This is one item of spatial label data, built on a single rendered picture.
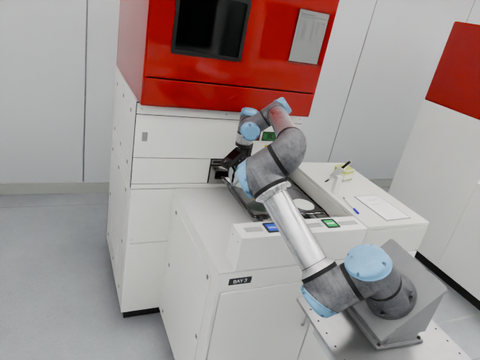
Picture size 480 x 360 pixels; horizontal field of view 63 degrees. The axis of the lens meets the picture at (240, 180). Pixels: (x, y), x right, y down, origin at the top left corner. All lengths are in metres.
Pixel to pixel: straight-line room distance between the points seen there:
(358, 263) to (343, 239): 0.44
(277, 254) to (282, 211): 0.30
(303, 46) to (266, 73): 0.20
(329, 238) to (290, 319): 0.40
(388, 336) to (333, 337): 0.16
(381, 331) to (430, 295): 0.18
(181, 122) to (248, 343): 0.97
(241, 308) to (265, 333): 0.21
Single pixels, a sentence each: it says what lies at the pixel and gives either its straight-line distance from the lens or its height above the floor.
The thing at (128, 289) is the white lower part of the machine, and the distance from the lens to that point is 2.19.
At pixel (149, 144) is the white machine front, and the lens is 1.77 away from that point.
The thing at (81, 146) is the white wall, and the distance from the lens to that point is 3.35.
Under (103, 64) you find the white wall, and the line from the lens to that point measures 3.17.
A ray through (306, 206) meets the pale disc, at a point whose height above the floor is 0.90.
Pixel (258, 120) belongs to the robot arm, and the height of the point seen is 1.26.
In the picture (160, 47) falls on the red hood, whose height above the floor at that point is 1.46.
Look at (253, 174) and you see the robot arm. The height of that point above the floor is 1.20.
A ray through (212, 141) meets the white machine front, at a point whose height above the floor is 1.06.
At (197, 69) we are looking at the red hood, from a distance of 1.67.
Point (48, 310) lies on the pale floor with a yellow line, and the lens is 2.45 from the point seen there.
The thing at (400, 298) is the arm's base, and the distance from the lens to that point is 1.28.
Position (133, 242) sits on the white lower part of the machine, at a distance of 2.01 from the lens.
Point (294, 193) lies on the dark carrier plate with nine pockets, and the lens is 1.90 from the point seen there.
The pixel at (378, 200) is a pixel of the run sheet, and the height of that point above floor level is 0.97.
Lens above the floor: 1.68
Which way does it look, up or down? 24 degrees down
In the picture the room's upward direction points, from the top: 12 degrees clockwise
